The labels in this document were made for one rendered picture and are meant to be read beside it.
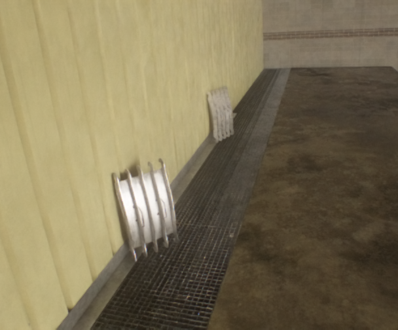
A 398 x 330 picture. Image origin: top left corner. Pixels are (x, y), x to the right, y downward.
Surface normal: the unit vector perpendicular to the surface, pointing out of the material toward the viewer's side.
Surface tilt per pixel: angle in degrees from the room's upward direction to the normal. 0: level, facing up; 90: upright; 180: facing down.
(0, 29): 90
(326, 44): 90
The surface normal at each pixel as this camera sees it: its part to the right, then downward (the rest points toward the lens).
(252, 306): -0.08, -0.93
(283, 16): -0.29, 0.37
